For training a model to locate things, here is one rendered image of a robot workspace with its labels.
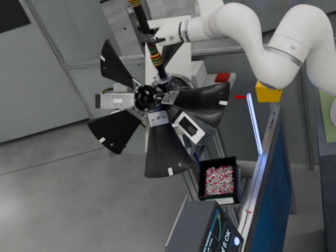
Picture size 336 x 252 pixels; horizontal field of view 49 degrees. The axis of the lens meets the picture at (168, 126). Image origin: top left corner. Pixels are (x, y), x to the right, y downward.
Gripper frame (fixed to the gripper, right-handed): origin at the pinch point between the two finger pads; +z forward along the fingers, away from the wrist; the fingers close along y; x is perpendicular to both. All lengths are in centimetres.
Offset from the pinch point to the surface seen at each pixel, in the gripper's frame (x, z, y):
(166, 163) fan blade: -52, 1, -20
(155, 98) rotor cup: -26.6, 4.1, -5.5
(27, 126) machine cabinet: -133, 243, 92
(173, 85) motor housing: -32.2, 3.5, 11.4
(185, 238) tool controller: -25, -34, -70
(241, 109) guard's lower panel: -94, -4, 71
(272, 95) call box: -47, -39, 21
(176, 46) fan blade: -11.5, -5.0, 10.2
